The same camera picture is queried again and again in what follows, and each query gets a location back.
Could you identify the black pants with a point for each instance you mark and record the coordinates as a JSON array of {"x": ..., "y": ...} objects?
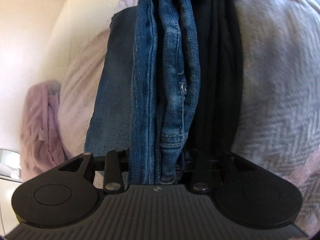
[{"x": 220, "y": 80}]

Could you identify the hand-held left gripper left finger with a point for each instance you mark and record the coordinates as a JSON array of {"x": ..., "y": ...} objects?
[{"x": 112, "y": 170}]

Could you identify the lavender cloth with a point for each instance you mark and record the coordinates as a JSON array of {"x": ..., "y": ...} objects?
[{"x": 37, "y": 130}]

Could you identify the blue denim jeans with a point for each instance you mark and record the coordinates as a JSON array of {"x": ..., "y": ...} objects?
[{"x": 150, "y": 80}]

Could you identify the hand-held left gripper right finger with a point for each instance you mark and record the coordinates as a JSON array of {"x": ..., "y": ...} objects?
[{"x": 200, "y": 172}]

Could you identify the white plastic object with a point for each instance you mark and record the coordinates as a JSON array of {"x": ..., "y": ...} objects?
[{"x": 8, "y": 163}]

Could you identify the white and pink blanket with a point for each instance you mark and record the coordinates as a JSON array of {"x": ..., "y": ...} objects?
[{"x": 275, "y": 80}]

